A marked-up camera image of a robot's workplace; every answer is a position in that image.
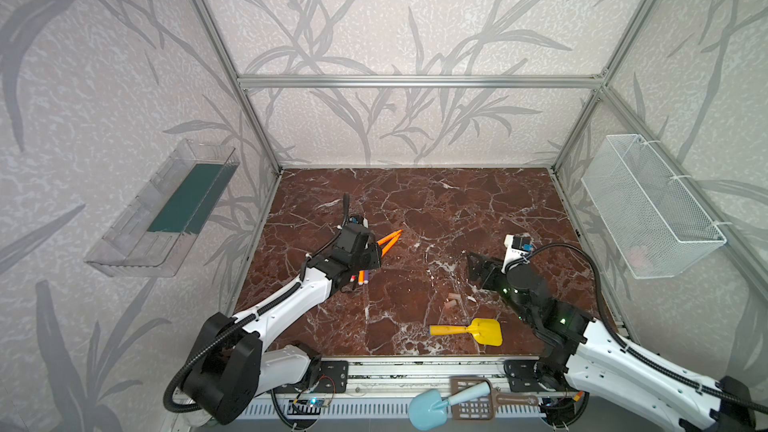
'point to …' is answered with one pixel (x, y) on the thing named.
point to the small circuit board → (310, 406)
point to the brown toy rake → (483, 407)
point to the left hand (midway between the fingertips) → (382, 242)
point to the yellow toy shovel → (486, 331)
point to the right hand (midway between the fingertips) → (476, 248)
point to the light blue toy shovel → (428, 408)
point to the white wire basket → (658, 229)
